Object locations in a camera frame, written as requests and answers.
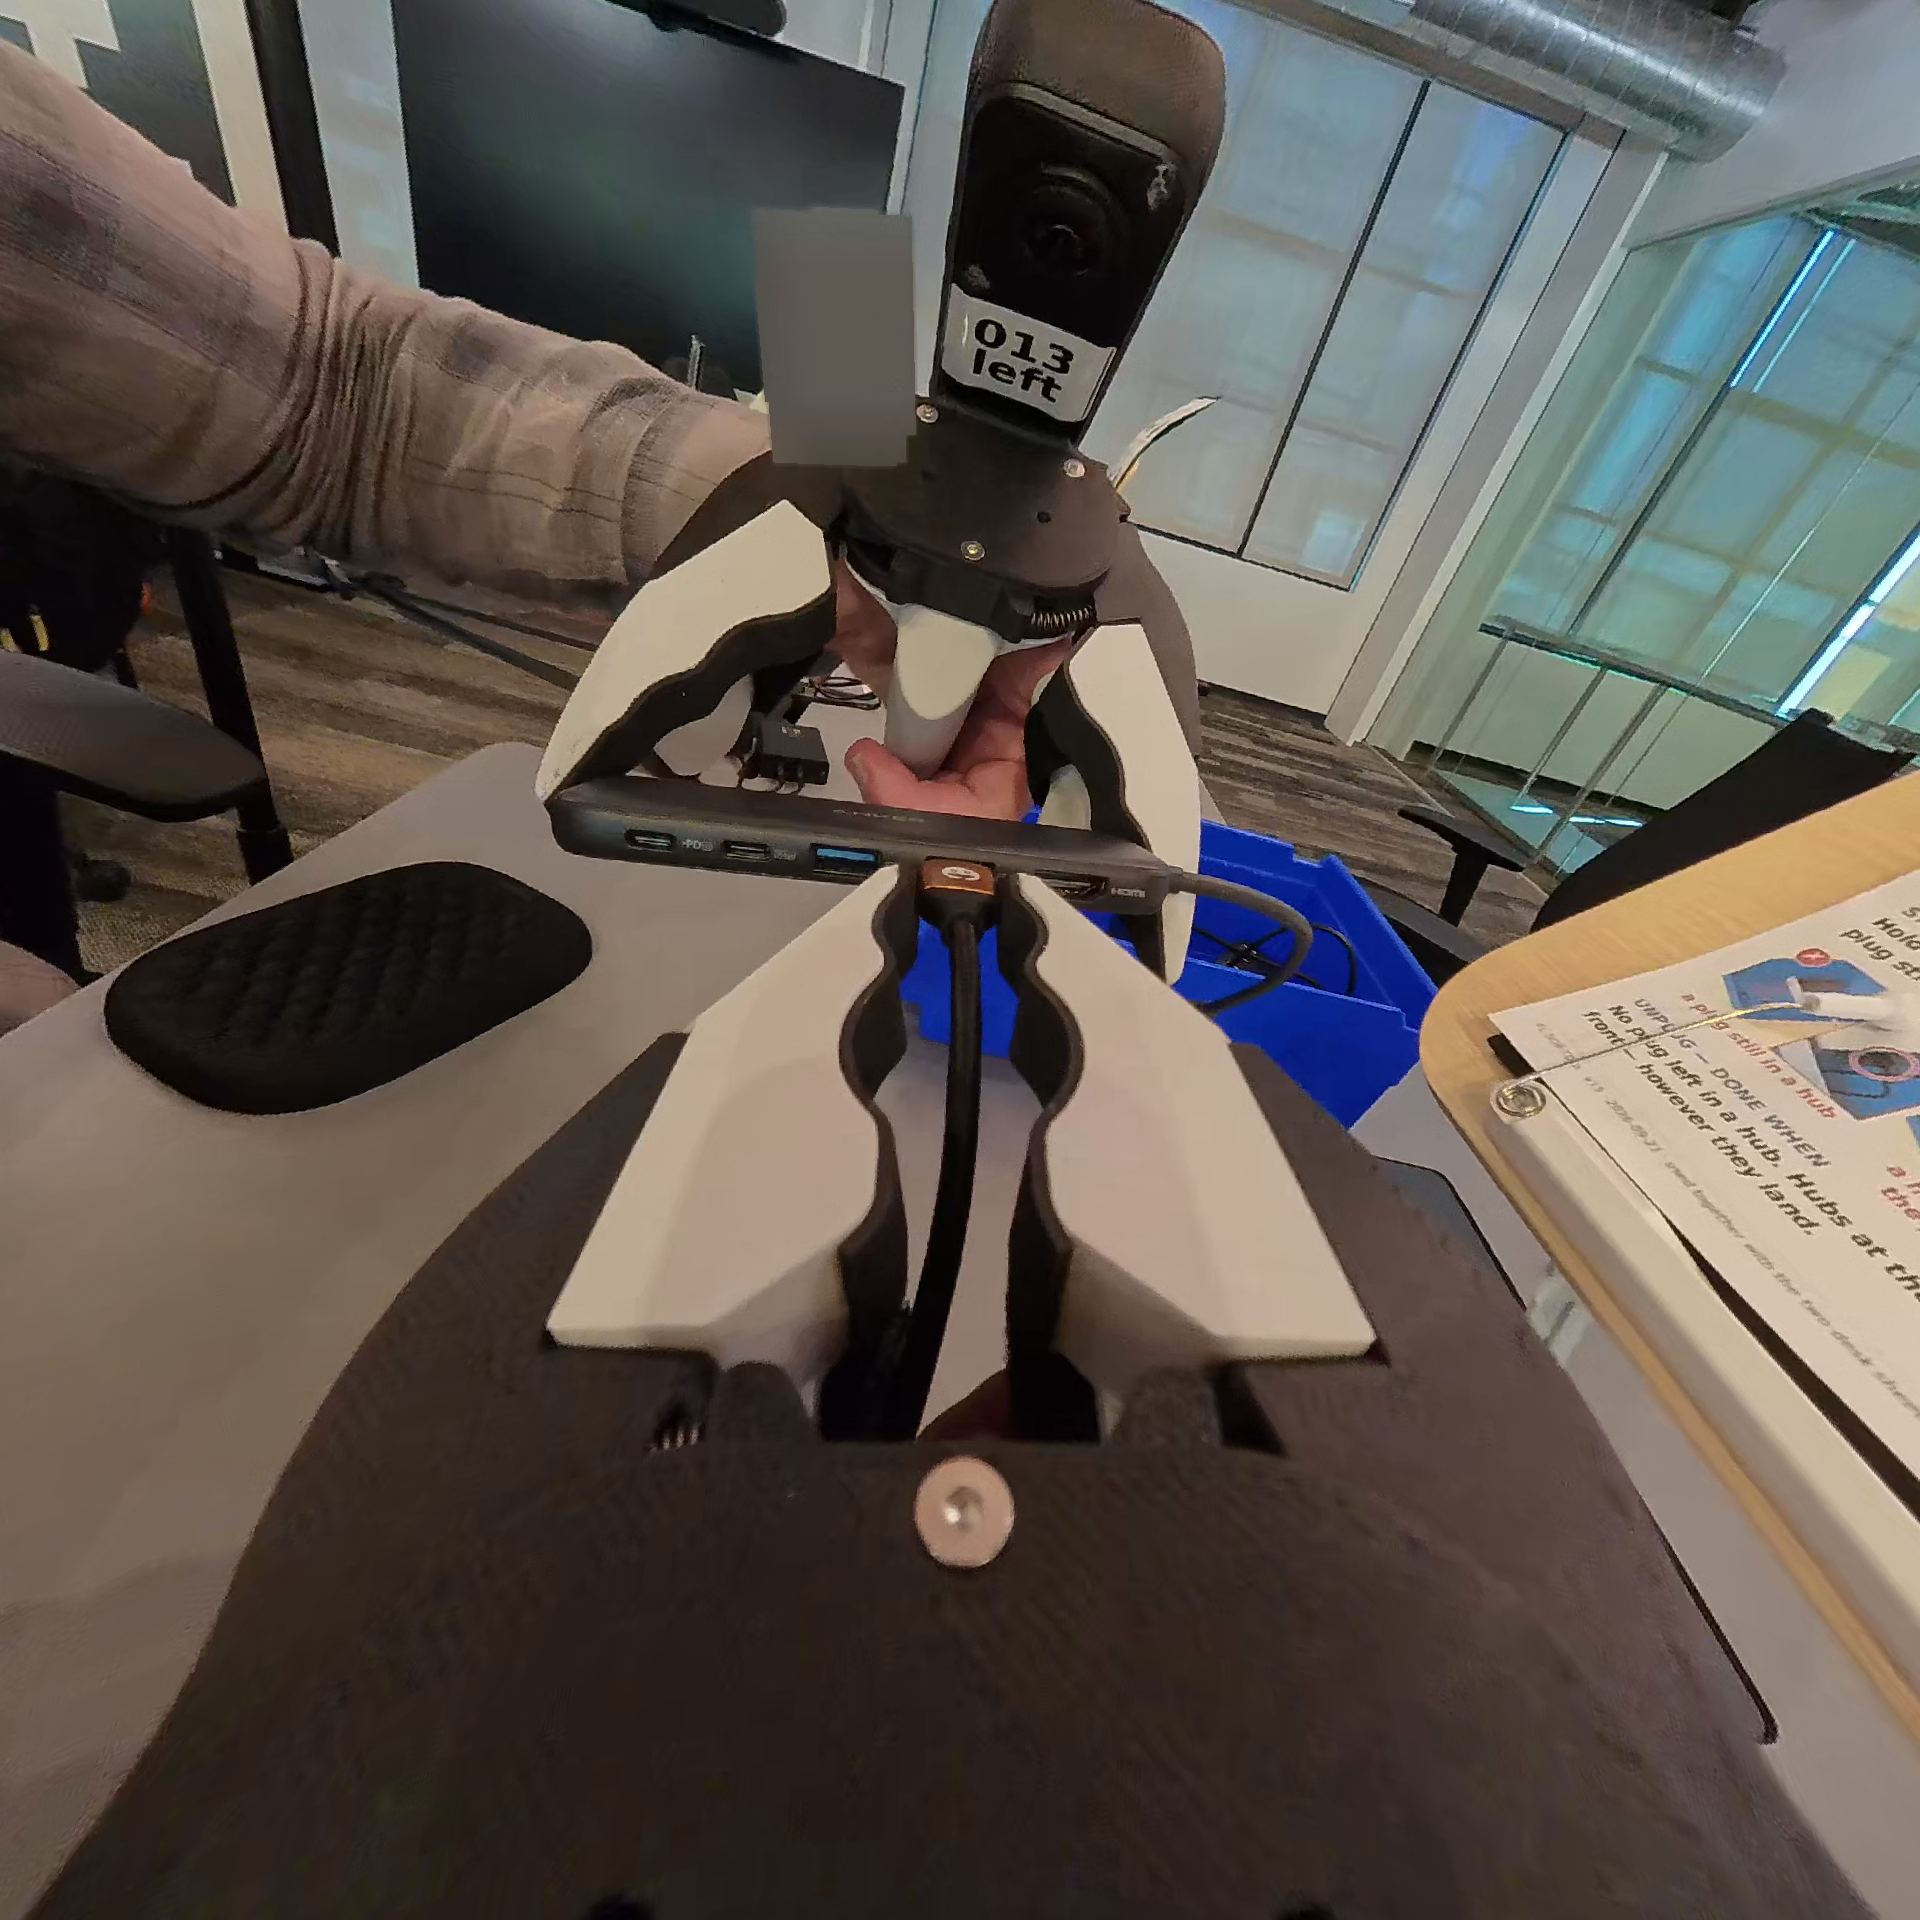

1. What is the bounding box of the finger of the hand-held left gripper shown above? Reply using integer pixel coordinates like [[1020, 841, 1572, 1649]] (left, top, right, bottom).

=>
[[1034, 614, 1201, 984], [551, 496, 840, 807]]

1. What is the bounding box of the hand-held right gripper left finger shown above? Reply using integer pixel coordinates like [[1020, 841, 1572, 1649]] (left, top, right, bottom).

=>
[[544, 870, 916, 1441]]

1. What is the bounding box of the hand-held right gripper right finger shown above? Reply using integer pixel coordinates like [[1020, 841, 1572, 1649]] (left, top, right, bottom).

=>
[[998, 886, 1382, 1441]]

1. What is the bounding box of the slim black usb hub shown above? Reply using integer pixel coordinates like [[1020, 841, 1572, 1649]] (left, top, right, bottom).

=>
[[544, 775, 1201, 916]]

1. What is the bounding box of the slim hub black cable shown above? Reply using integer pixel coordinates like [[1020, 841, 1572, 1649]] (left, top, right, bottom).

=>
[[1185, 870, 1320, 1007]]

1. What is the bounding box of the blue plastic bin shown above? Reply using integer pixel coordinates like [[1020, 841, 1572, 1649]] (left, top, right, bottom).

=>
[[901, 795, 1434, 1127]]

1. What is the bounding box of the orange usb cable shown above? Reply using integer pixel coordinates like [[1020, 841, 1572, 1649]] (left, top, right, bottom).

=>
[[896, 854, 1008, 1425]]

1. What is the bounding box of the person's left forearm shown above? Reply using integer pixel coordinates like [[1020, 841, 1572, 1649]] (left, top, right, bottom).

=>
[[0, 46, 781, 587]]

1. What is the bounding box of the person's left hand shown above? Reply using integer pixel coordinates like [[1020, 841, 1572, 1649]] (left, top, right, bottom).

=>
[[825, 555, 1050, 827]]

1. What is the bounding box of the small black adapter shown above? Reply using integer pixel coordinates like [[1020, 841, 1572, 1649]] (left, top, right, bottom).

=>
[[744, 676, 877, 791]]

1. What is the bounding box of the instruction sheet on stand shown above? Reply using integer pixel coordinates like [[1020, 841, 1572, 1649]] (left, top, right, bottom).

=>
[[1418, 782, 1920, 1741]]

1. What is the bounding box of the black wrist rest pad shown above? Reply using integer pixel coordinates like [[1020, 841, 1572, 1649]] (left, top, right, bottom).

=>
[[104, 861, 596, 1118]]

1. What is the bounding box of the printed instruction sheet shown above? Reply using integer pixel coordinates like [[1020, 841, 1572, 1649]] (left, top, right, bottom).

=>
[[1493, 870, 1920, 1471]]

